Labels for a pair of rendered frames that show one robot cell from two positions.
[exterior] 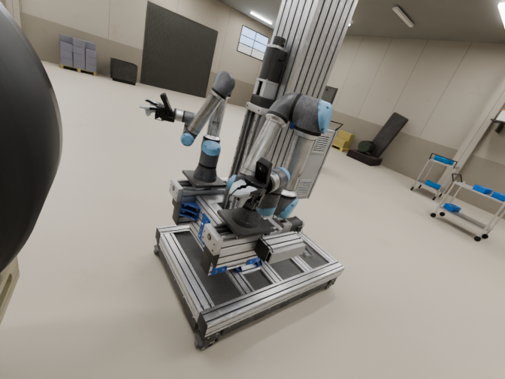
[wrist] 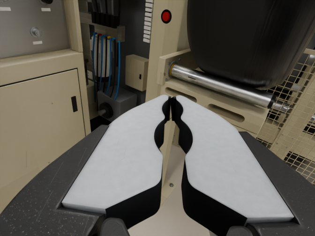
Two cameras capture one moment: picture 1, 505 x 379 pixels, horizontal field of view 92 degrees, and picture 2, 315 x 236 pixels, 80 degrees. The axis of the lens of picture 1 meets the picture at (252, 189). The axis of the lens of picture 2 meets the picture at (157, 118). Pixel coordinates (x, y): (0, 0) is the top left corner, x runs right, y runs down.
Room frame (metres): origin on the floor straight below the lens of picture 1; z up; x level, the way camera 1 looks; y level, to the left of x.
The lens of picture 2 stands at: (0.70, -0.01, 1.12)
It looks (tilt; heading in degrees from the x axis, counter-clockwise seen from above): 33 degrees down; 155
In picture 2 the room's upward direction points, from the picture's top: 8 degrees clockwise
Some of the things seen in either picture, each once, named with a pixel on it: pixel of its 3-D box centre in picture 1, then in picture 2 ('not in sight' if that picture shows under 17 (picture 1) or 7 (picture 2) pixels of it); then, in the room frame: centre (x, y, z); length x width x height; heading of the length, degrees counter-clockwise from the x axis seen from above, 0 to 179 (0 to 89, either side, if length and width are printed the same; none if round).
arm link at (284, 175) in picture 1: (276, 179); not in sight; (0.88, -0.07, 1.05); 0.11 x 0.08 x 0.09; 156
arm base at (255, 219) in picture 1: (249, 211); not in sight; (1.10, -0.02, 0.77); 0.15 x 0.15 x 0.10
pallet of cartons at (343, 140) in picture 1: (336, 138); not in sight; (10.08, -2.56, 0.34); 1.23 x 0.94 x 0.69; 43
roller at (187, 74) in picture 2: not in sight; (216, 83); (0.23, 0.41, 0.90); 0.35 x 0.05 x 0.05; 34
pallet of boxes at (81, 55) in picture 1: (78, 55); not in sight; (8.91, 7.27, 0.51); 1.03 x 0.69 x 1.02; 133
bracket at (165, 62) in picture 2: not in sight; (187, 61); (0.00, 0.42, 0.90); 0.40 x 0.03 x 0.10; 124
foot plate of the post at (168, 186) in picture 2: not in sight; (150, 187); (-0.05, 0.36, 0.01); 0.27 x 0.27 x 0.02; 34
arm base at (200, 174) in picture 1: (206, 170); not in sight; (1.46, 0.32, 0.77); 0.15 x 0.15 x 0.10
